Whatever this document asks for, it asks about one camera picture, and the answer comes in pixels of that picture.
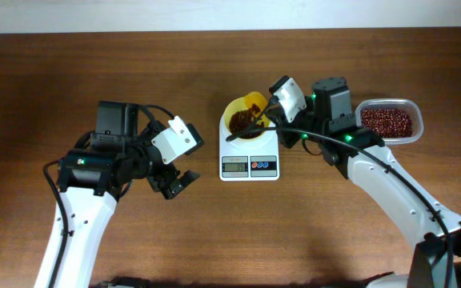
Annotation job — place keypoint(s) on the yellow measuring scoop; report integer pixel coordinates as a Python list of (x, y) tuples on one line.
[(257, 105)]

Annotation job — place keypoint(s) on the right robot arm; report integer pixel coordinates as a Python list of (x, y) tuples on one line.
[(326, 117)]

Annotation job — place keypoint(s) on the red beans pile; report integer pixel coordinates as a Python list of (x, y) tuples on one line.
[(387, 123)]

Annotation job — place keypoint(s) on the clear plastic bean container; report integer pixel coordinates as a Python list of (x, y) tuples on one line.
[(405, 105)]

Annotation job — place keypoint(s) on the pale yellow plastic bowl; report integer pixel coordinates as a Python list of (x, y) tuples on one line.
[(235, 106)]

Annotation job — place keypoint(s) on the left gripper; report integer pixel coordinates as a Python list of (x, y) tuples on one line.
[(186, 178)]

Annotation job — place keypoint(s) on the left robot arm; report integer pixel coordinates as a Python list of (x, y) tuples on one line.
[(127, 144)]

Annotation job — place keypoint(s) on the white digital kitchen scale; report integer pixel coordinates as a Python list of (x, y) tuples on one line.
[(255, 159)]

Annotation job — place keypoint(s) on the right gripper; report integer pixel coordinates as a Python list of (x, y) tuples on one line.
[(277, 115)]

